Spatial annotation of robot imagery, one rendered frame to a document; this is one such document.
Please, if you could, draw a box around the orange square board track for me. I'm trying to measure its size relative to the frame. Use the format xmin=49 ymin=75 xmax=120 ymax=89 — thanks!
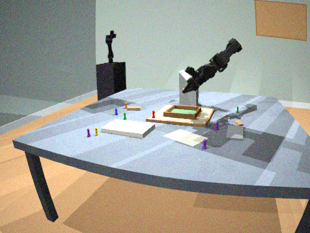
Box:
xmin=146 ymin=105 xmax=214 ymax=128

